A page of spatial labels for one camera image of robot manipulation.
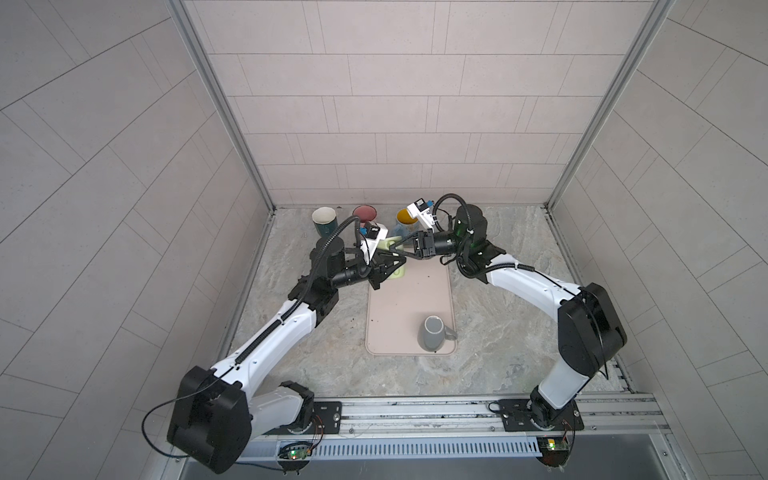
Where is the aluminium mounting rail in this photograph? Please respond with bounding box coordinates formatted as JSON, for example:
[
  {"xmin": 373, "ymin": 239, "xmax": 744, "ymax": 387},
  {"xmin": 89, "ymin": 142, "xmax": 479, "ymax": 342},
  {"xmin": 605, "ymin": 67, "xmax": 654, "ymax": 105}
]
[{"xmin": 251, "ymin": 392, "xmax": 670, "ymax": 441}]

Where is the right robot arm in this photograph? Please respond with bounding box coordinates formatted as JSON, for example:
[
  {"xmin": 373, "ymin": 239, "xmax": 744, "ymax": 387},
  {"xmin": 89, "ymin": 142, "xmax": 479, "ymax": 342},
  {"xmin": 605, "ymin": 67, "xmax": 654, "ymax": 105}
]
[{"xmin": 402, "ymin": 194, "xmax": 627, "ymax": 430}]

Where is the blue patterned mug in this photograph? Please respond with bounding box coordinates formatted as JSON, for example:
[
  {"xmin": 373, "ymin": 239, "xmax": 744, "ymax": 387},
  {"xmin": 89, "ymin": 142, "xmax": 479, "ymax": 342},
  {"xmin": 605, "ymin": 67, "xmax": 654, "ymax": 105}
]
[{"xmin": 392, "ymin": 208, "xmax": 420, "ymax": 238}]

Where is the right corner metal profile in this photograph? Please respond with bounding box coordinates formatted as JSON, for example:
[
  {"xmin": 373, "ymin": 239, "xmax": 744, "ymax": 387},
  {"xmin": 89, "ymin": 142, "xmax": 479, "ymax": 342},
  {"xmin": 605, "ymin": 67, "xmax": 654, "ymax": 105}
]
[{"xmin": 545, "ymin": 0, "xmax": 675, "ymax": 211}]

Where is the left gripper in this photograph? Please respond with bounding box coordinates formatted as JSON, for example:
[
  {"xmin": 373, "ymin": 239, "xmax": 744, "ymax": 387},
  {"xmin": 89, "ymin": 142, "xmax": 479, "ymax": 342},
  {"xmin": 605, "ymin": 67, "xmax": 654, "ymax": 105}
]
[{"xmin": 325, "ymin": 252, "xmax": 404, "ymax": 295}]

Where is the white ventilation grille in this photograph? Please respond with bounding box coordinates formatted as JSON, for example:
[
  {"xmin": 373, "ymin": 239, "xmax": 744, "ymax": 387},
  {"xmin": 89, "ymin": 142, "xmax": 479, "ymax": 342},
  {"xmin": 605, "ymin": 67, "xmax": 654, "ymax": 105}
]
[{"xmin": 241, "ymin": 436, "xmax": 541, "ymax": 462}]

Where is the dark green mug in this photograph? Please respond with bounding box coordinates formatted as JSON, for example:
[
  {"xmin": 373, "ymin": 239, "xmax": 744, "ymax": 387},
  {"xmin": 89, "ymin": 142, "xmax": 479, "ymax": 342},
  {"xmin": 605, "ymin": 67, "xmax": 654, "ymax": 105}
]
[{"xmin": 311, "ymin": 206, "xmax": 338, "ymax": 238}]

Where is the circuit board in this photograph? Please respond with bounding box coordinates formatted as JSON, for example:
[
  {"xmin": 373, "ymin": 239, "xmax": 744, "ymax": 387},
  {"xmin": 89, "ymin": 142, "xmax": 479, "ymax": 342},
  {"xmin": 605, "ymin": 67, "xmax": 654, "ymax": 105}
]
[
  {"xmin": 277, "ymin": 441, "xmax": 313, "ymax": 461},
  {"xmin": 536, "ymin": 437, "xmax": 571, "ymax": 468}
]

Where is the left corner metal profile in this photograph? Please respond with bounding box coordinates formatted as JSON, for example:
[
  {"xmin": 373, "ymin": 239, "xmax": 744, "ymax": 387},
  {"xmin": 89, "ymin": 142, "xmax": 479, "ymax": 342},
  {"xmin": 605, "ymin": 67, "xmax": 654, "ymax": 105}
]
[{"xmin": 167, "ymin": 0, "xmax": 276, "ymax": 214}]

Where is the beige tray mat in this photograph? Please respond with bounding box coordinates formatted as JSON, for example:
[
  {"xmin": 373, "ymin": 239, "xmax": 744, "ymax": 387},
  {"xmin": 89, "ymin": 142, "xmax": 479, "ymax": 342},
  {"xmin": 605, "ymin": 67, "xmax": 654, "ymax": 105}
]
[{"xmin": 365, "ymin": 258, "xmax": 458, "ymax": 356}]

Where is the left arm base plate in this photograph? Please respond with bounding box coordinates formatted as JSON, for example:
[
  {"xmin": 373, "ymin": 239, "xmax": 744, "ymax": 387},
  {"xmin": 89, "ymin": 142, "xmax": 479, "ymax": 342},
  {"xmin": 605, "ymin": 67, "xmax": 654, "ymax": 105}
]
[{"xmin": 299, "ymin": 401, "xmax": 342, "ymax": 435}]

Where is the left circuit board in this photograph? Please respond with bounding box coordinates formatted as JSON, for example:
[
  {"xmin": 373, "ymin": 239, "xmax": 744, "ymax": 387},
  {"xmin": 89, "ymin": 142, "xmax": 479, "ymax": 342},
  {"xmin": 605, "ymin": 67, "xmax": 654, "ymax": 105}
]
[{"xmin": 277, "ymin": 441, "xmax": 313, "ymax": 461}]

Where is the corner metal profile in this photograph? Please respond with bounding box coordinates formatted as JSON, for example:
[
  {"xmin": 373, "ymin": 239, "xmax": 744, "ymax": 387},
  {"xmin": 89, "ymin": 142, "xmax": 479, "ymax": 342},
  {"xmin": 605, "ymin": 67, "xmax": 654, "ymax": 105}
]
[
  {"xmin": 167, "ymin": 0, "xmax": 276, "ymax": 214},
  {"xmin": 545, "ymin": 0, "xmax": 675, "ymax": 211}
]

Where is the grey mug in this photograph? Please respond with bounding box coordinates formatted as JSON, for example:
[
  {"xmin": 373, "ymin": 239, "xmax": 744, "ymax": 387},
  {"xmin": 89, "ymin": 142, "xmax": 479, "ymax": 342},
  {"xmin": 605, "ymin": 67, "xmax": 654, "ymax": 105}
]
[{"xmin": 418, "ymin": 316, "xmax": 458, "ymax": 353}]

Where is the light green mug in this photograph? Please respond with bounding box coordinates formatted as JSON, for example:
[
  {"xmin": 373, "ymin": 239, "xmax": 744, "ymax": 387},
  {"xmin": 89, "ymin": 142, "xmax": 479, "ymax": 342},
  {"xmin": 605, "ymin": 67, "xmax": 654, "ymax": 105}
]
[{"xmin": 378, "ymin": 236, "xmax": 406, "ymax": 279}]

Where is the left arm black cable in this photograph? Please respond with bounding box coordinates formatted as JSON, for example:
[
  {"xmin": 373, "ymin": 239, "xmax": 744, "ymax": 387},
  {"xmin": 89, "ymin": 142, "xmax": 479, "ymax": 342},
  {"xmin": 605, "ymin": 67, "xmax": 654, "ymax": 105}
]
[{"xmin": 140, "ymin": 383, "xmax": 205, "ymax": 460}]

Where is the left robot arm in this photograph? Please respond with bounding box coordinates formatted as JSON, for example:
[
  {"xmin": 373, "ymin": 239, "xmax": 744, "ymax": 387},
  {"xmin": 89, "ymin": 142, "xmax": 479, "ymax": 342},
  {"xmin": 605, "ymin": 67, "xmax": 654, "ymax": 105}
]
[{"xmin": 167, "ymin": 238, "xmax": 406, "ymax": 474}]

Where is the pink patterned mug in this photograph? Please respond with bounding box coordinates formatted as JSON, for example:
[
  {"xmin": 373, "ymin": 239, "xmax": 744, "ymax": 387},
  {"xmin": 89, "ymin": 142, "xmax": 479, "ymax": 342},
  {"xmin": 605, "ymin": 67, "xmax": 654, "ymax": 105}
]
[{"xmin": 352, "ymin": 205, "xmax": 378, "ymax": 234}]

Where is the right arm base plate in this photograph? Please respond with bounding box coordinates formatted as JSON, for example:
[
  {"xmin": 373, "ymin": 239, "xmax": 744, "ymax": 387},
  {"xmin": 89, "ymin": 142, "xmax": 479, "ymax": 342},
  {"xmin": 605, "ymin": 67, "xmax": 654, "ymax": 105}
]
[{"xmin": 495, "ymin": 399, "xmax": 585, "ymax": 432}]

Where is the right circuit board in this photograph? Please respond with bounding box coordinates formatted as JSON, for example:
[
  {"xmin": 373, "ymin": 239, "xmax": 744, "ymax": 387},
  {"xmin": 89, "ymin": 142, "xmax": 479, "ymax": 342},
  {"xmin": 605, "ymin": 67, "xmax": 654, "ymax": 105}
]
[{"xmin": 536, "ymin": 437, "xmax": 571, "ymax": 468}]

